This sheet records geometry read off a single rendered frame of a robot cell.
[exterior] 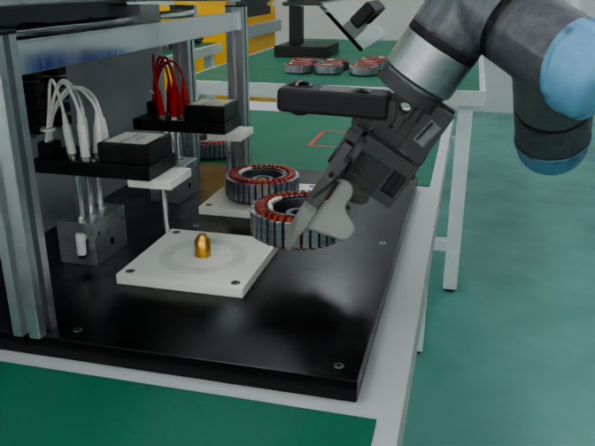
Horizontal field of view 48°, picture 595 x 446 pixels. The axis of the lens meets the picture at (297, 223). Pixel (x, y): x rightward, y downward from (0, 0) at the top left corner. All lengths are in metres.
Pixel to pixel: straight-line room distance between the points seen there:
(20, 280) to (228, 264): 0.24
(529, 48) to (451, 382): 1.50
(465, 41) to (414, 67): 0.05
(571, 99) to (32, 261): 0.49
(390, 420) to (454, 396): 1.38
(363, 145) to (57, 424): 0.38
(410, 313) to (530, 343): 1.54
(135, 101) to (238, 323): 0.59
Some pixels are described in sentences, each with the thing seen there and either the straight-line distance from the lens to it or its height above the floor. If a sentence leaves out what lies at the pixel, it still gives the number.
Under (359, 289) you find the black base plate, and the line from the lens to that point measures 0.74.
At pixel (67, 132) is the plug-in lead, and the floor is 0.93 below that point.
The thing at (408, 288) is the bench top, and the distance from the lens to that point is 0.80.
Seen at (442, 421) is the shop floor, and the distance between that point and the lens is 1.85.
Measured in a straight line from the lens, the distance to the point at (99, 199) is 0.86.
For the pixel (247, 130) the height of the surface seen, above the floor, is 0.88.
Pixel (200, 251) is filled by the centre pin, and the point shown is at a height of 0.79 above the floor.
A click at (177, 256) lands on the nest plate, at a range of 0.80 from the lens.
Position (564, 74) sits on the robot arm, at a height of 1.02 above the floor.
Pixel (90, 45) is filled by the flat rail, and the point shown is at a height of 1.03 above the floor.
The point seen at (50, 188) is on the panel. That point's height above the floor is 0.82.
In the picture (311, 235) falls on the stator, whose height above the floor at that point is 0.84.
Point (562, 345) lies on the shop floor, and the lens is 2.29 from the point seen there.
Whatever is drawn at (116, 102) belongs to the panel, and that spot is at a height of 0.91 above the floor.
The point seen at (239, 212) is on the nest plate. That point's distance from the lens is 0.95.
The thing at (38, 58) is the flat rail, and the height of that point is 1.02.
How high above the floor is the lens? 1.09
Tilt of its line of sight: 20 degrees down
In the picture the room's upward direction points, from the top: straight up
